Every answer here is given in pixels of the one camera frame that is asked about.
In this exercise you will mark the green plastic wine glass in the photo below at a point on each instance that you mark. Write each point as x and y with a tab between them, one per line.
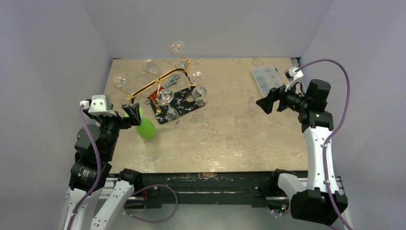
144	127

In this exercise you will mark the short ribbed clear goblet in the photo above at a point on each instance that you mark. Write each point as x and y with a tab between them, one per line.
151	67

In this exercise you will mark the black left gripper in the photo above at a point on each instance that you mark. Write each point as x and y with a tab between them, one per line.
132	111

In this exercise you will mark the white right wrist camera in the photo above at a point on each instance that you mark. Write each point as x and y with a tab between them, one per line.
294	76

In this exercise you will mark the clear champagne flute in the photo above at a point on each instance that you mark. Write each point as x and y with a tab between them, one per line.
177	48

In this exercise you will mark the clear plastic screw box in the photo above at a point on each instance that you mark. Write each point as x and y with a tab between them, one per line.
266	78

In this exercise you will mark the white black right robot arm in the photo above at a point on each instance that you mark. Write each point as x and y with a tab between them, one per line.
319	200

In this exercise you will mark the red handled adjustable wrench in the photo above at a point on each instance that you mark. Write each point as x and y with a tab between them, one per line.
172	80

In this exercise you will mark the clear round wine glass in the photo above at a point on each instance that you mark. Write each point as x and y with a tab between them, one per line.
120	80

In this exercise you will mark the clear stemmed glass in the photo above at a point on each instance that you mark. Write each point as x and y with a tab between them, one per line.
165	96

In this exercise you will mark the gold wire wine glass rack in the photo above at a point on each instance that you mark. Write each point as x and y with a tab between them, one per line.
130	95

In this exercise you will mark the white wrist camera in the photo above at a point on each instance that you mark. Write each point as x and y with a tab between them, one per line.
98	105
294	76

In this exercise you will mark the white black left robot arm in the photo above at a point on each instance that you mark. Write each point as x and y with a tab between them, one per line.
95	146

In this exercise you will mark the clear tall wine glass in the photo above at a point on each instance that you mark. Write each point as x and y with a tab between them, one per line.
199	93

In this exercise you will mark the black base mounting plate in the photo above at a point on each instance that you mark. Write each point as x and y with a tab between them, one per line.
256	189

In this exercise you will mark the black marbled rack base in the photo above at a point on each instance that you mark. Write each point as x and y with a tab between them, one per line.
179	103

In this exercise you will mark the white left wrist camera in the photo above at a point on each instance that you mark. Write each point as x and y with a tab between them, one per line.
98	105

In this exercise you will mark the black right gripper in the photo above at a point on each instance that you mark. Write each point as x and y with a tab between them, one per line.
282	99

